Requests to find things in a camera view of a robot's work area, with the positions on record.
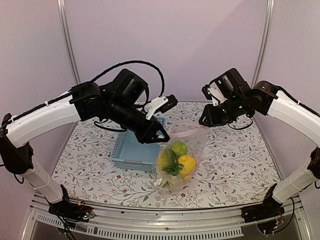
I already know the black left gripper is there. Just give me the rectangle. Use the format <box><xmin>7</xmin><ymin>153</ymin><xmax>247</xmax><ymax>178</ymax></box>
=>
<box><xmin>106</xmin><ymin>97</ymin><xmax>171</xmax><ymax>145</ymax></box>

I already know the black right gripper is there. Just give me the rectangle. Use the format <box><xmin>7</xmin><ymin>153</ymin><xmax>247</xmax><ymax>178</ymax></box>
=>
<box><xmin>199</xmin><ymin>94</ymin><xmax>248</xmax><ymax>127</ymax></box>

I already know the blue plastic basket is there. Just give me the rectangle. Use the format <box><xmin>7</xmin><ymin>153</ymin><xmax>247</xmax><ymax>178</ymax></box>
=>
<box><xmin>110</xmin><ymin>130</ymin><xmax>161</xmax><ymax>172</ymax></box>

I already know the clear zip top bag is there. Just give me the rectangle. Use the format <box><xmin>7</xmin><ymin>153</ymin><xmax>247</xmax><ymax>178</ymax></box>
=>
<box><xmin>154</xmin><ymin>120</ymin><xmax>209</xmax><ymax>196</ymax></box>

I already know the white radish toy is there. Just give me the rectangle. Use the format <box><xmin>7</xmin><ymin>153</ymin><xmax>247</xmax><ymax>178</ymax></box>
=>
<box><xmin>162</xmin><ymin>163</ymin><xmax>184</xmax><ymax>176</ymax></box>

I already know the yellow lemon toy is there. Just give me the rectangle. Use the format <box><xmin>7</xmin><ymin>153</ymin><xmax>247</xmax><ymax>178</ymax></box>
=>
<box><xmin>178</xmin><ymin>155</ymin><xmax>197</xmax><ymax>175</ymax></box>
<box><xmin>158</xmin><ymin>149</ymin><xmax>178</xmax><ymax>169</ymax></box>

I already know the yellow lemon toy top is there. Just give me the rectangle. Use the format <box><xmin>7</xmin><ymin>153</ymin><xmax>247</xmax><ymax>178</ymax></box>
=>
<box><xmin>158</xmin><ymin>149</ymin><xmax>178</xmax><ymax>169</ymax></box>

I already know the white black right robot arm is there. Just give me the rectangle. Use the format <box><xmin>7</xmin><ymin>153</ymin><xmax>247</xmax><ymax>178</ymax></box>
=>
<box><xmin>198</xmin><ymin>68</ymin><xmax>320</xmax><ymax>218</ymax></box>

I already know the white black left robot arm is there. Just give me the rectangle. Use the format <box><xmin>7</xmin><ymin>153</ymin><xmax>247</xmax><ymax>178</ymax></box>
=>
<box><xmin>0</xmin><ymin>63</ymin><xmax>170</xmax><ymax>217</ymax></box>

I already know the floral pattern table mat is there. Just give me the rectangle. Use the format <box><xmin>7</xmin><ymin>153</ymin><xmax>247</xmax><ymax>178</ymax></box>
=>
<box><xmin>52</xmin><ymin>117</ymin><xmax>280</xmax><ymax>209</ymax></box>

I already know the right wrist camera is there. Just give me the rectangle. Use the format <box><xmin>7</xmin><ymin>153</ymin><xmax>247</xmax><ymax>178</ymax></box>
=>
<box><xmin>201</xmin><ymin>84</ymin><xmax>225</xmax><ymax>107</ymax></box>

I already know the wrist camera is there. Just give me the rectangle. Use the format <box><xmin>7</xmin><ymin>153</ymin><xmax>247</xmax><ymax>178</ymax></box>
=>
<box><xmin>201</xmin><ymin>84</ymin><xmax>225</xmax><ymax>107</ymax></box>
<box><xmin>144</xmin><ymin>94</ymin><xmax>178</xmax><ymax>120</ymax></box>

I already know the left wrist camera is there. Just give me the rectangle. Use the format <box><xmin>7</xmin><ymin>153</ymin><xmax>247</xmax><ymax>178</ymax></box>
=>
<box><xmin>144</xmin><ymin>94</ymin><xmax>178</xmax><ymax>120</ymax></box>

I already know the right aluminium frame post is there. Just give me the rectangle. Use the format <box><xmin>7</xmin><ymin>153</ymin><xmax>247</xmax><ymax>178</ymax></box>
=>
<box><xmin>251</xmin><ymin>0</ymin><xmax>275</xmax><ymax>87</ymax></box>

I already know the aluminium frame post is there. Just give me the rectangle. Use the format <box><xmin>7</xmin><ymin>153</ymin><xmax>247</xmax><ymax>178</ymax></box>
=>
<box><xmin>251</xmin><ymin>0</ymin><xmax>275</xmax><ymax>87</ymax></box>
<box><xmin>56</xmin><ymin>0</ymin><xmax>81</xmax><ymax>85</ymax></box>

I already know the front aluminium rail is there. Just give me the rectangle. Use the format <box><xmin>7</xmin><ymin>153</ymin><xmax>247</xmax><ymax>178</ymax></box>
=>
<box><xmin>22</xmin><ymin>193</ymin><xmax>312</xmax><ymax>240</ymax></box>

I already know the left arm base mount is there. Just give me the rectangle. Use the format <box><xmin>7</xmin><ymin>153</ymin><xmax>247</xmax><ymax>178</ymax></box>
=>
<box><xmin>48</xmin><ymin>200</ymin><xmax>95</xmax><ymax>222</ymax></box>

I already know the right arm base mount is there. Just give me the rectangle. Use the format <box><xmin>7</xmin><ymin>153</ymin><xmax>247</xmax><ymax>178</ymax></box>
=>
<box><xmin>241</xmin><ymin>203</ymin><xmax>285</xmax><ymax>235</ymax></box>

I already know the left aluminium frame post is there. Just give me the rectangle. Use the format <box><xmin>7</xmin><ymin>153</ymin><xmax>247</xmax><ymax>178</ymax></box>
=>
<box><xmin>56</xmin><ymin>0</ymin><xmax>81</xmax><ymax>85</ymax></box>

